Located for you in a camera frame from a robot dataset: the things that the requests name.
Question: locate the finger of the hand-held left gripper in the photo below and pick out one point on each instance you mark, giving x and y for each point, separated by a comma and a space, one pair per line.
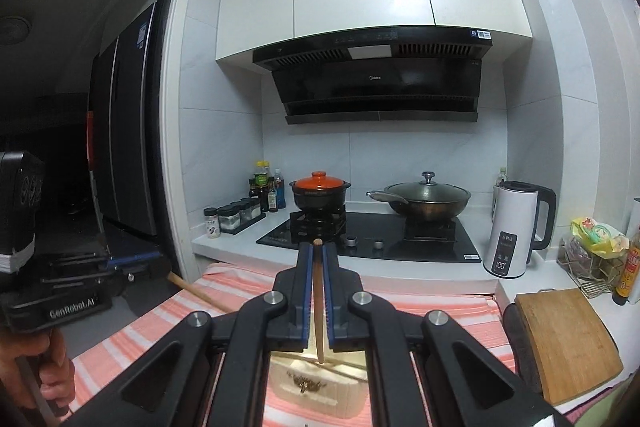
145, 279
135, 258

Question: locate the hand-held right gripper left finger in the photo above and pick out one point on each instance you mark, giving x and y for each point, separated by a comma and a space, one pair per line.
305, 292

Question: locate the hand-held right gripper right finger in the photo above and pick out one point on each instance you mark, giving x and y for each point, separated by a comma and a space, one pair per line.
329, 292

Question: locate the cream utensil box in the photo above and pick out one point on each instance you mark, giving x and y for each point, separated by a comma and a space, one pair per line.
320, 394

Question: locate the person's left hand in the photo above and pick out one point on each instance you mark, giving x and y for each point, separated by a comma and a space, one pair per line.
57, 367

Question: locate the black glass gas stove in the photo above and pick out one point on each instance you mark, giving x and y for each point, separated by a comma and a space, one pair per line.
380, 239

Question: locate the white label spice jar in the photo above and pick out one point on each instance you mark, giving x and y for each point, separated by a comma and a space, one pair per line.
212, 223

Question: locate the black lid spice jar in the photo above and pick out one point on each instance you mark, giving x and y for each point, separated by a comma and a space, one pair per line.
228, 219
255, 209
243, 214

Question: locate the small dark bottle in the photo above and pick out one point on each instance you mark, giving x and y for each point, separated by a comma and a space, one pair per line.
272, 199

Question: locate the clay pot with orange lid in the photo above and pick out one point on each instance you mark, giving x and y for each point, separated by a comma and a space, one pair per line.
320, 192

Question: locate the blue label dark bottle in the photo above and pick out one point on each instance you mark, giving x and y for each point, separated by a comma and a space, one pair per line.
279, 192

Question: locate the orange white striped tablecloth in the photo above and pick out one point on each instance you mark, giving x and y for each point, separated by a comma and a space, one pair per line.
440, 297

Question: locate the yellow cap sauce bottle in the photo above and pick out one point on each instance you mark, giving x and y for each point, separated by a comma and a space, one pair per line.
262, 179

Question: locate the dark grey refrigerator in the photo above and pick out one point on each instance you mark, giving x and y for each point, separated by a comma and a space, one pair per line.
125, 132

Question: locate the wok with glass lid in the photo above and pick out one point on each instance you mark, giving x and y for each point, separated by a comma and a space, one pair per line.
427, 199

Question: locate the white electric kettle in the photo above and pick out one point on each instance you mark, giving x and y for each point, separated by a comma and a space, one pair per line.
512, 227

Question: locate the black range hood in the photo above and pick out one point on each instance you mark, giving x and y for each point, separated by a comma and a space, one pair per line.
375, 77

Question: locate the wooden cutting board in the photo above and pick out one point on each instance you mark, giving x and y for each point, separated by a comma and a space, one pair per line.
570, 347

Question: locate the round ceiling vent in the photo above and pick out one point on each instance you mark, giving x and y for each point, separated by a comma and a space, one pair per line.
14, 31

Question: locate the green mat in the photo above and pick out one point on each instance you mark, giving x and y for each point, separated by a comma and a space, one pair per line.
605, 409

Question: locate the amber sauce bottle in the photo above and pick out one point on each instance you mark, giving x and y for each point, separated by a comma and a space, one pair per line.
629, 267

